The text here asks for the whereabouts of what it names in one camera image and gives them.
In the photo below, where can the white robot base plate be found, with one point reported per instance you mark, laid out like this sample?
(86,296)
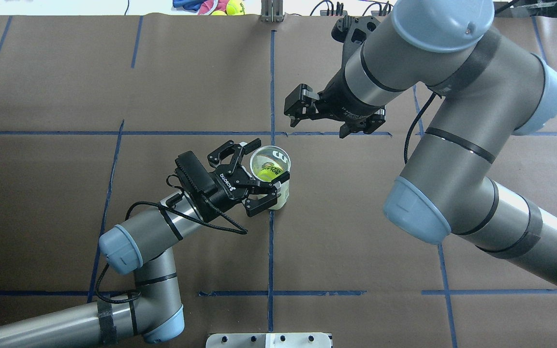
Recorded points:
(270,340)

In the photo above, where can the blue and pink cloth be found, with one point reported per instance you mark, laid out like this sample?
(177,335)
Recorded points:
(201,7)

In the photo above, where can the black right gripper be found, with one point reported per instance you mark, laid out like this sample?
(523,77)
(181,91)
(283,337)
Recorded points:
(345,99)

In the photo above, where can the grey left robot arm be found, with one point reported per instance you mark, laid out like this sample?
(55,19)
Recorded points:
(246,173)

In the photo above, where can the yellow tennis ball on desk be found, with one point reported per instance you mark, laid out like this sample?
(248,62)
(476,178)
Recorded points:
(235,7)

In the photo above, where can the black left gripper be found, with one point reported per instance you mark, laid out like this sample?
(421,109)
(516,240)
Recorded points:
(221,190)

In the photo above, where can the yellow tennis ball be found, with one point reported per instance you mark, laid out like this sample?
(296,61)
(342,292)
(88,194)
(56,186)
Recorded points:
(269,172)
(235,7)

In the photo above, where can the aluminium frame post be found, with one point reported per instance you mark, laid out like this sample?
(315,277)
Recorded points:
(272,11)

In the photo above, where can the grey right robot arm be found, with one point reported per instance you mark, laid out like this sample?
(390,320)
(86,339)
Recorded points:
(491,88)

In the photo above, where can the clear Wilson tennis ball can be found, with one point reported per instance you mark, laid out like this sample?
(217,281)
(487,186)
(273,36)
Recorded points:
(279,157)

